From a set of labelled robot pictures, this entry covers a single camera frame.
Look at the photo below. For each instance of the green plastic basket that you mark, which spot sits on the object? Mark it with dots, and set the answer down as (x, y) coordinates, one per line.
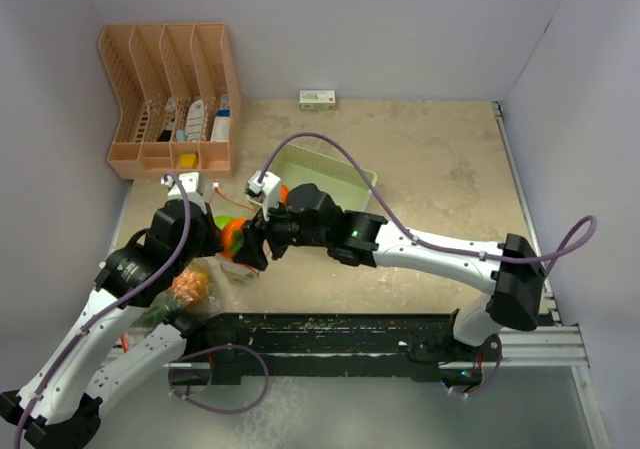
(297, 165)

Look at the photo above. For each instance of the green toy lime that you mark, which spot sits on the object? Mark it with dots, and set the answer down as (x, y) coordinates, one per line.
(221, 221)

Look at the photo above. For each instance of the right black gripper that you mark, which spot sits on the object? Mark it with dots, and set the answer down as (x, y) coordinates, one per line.
(254, 230)

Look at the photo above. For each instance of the toy pineapple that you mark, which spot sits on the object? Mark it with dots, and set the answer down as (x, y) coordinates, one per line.
(189, 289)

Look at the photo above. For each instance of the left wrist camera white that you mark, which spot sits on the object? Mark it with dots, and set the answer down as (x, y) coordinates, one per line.
(189, 185)

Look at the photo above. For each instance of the small white green box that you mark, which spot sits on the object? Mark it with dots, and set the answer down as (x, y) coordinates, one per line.
(317, 100)

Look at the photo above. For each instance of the pink desk organizer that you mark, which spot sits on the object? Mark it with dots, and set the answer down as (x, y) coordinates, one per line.
(156, 70)

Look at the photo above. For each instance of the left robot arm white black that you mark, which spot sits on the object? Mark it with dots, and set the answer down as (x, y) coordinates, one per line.
(63, 405)

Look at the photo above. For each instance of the clear zip bag orange zipper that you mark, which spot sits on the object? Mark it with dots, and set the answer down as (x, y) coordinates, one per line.
(208, 308)

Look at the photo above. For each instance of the orange toy fruit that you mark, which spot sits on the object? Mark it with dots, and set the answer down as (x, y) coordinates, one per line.
(284, 192)
(232, 237)

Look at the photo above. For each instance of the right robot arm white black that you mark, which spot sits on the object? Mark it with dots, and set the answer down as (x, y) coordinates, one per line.
(510, 285)

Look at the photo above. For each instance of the yellow block in organizer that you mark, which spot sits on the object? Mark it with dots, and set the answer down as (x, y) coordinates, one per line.
(188, 161)

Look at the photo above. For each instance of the white blue box in organizer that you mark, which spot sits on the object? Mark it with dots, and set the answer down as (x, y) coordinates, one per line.
(222, 121)

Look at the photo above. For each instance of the white tube in organizer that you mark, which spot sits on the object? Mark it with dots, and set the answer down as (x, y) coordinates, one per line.
(195, 121)

